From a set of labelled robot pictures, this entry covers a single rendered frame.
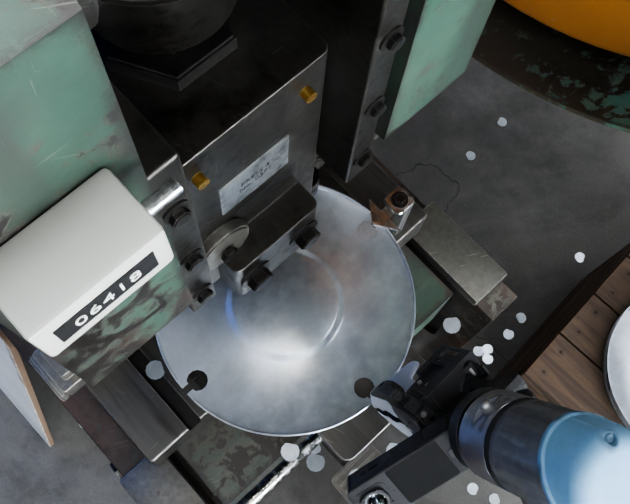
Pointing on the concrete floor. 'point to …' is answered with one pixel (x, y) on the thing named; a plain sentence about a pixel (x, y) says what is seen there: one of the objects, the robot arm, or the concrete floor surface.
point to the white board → (10, 373)
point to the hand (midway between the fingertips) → (377, 404)
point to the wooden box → (584, 333)
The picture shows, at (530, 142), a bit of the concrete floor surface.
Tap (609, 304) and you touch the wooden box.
